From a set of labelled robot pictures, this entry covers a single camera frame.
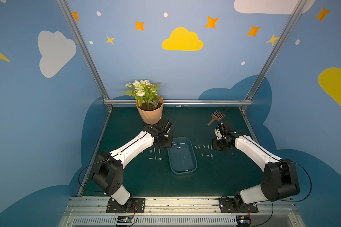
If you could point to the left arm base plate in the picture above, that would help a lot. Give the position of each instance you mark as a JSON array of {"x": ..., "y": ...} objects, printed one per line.
[{"x": 133, "y": 204}]

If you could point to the white flowers green plant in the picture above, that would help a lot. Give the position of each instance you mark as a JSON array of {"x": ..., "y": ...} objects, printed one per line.
[{"x": 145, "y": 93}]

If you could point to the right aluminium frame post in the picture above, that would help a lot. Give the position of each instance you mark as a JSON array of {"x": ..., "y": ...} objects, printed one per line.
[{"x": 285, "y": 33}]

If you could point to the terracotta flower pot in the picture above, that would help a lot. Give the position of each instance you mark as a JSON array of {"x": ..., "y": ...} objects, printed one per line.
[{"x": 154, "y": 116}]

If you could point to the left controller board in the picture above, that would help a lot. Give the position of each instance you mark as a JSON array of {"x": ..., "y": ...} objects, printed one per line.
[{"x": 124, "y": 221}]

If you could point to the aluminium back crossbar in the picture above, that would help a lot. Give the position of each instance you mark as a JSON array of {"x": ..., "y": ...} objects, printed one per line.
[{"x": 182, "y": 102}]

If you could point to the aluminium front rail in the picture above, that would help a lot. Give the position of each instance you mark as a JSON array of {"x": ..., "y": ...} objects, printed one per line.
[{"x": 90, "y": 211}]

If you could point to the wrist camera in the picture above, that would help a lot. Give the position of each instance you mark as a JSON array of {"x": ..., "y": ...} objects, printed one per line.
[
  {"x": 164, "y": 125},
  {"x": 224, "y": 131}
]

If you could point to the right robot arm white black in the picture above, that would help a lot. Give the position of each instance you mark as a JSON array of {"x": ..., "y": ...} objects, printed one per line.
[{"x": 279, "y": 178}]

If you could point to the small brown slotted scoop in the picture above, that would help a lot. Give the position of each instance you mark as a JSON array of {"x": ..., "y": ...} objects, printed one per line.
[{"x": 216, "y": 116}]

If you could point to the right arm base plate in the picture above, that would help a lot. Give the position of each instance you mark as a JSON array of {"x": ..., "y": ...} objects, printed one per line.
[{"x": 236, "y": 205}]

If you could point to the clear plastic storage box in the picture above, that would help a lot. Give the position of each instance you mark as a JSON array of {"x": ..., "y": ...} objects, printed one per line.
[{"x": 184, "y": 158}]

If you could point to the right controller board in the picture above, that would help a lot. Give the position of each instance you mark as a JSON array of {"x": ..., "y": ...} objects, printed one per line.
[{"x": 243, "y": 221}]

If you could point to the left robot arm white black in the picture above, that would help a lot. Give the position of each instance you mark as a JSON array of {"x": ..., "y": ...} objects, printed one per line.
[{"x": 108, "y": 168}]

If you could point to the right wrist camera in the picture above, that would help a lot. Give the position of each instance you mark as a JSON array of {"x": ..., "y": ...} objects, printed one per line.
[{"x": 224, "y": 131}]

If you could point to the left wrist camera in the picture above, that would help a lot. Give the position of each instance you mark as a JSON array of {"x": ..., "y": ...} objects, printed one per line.
[{"x": 164, "y": 125}]

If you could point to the aluminium frame post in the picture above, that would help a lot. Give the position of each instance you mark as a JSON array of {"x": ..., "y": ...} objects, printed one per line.
[
  {"x": 67, "y": 13},
  {"x": 285, "y": 33}
]

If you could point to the controller board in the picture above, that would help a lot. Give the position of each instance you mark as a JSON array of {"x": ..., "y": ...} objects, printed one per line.
[
  {"x": 124, "y": 221},
  {"x": 243, "y": 221}
]

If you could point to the left aluminium frame post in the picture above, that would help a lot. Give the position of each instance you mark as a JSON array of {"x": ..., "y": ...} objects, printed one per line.
[{"x": 67, "y": 13}]

